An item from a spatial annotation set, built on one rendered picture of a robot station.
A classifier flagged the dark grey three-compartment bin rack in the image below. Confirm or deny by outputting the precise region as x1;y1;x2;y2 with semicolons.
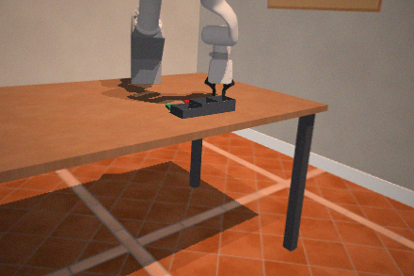
171;95;236;119

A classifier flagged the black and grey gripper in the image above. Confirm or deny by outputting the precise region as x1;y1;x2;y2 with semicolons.
204;58;235;96

